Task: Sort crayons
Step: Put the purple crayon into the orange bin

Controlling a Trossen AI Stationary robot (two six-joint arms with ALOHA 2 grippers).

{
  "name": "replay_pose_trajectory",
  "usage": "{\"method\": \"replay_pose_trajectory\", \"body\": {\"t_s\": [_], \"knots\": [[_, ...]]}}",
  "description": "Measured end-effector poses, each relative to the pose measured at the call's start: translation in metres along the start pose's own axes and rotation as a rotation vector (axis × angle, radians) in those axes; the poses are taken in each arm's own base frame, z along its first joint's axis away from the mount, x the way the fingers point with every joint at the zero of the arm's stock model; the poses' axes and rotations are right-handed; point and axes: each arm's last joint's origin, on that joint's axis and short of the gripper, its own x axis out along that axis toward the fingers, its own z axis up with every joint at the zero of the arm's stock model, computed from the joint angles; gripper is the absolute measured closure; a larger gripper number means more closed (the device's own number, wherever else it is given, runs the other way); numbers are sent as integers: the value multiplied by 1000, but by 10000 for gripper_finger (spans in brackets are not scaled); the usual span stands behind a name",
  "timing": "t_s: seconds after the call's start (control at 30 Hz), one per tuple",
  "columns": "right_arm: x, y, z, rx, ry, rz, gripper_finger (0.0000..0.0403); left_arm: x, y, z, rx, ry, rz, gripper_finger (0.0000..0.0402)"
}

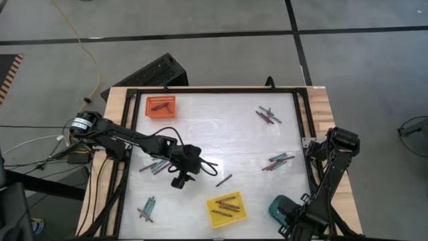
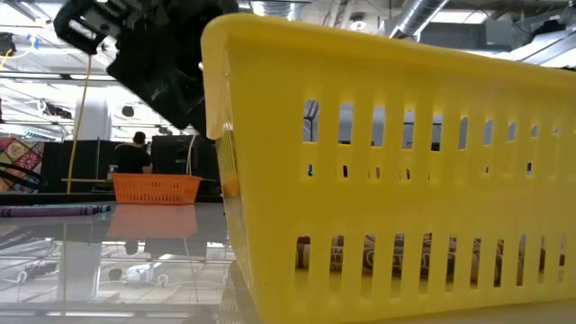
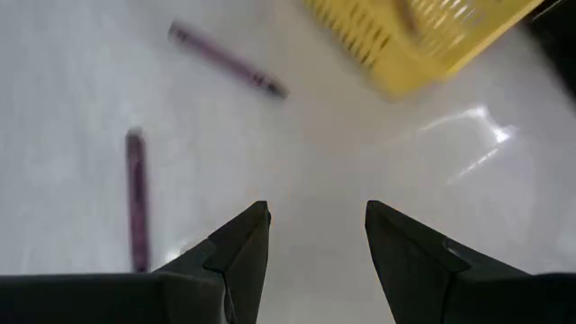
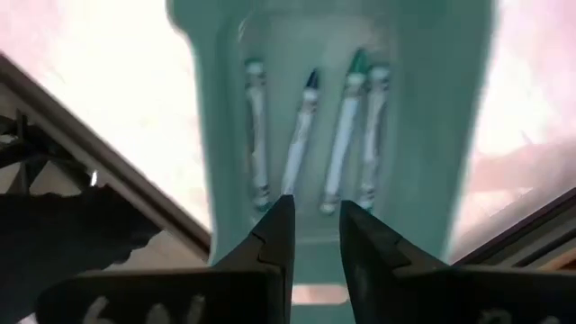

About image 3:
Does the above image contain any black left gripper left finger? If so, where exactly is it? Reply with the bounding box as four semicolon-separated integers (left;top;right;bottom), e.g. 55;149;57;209
0;200;273;324

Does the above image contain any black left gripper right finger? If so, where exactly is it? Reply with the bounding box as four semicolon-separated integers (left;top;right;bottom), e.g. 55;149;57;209
364;200;576;324

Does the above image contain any yellow plastic basket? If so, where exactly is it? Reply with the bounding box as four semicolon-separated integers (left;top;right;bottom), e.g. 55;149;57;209
303;0;545;101

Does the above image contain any purple crayon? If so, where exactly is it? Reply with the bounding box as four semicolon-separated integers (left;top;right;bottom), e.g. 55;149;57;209
124;128;150;275
167;20;289;100

